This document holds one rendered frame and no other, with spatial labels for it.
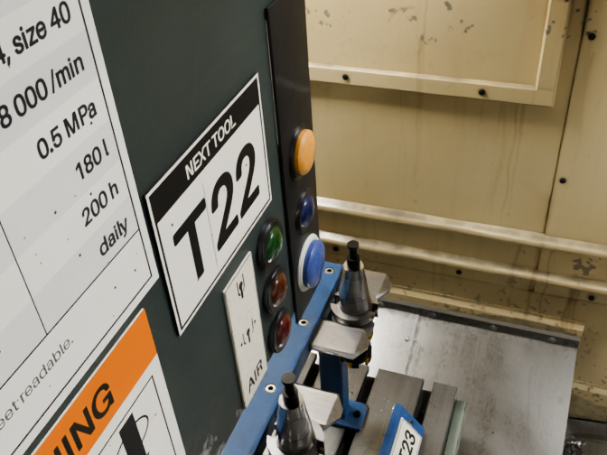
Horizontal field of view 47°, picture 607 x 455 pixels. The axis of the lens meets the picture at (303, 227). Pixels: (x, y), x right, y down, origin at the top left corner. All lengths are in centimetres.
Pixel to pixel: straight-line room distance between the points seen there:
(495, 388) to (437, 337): 15
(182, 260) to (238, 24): 10
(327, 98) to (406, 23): 20
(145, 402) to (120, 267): 6
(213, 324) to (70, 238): 12
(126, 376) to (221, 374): 9
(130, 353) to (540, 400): 119
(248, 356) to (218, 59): 16
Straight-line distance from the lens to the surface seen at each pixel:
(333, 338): 90
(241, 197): 32
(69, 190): 21
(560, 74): 112
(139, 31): 24
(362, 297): 90
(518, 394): 140
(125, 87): 23
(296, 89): 37
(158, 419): 29
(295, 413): 74
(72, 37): 21
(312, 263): 42
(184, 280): 28
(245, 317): 35
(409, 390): 126
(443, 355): 142
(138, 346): 26
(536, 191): 122
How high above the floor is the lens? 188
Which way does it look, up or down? 38 degrees down
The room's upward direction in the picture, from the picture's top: 4 degrees counter-clockwise
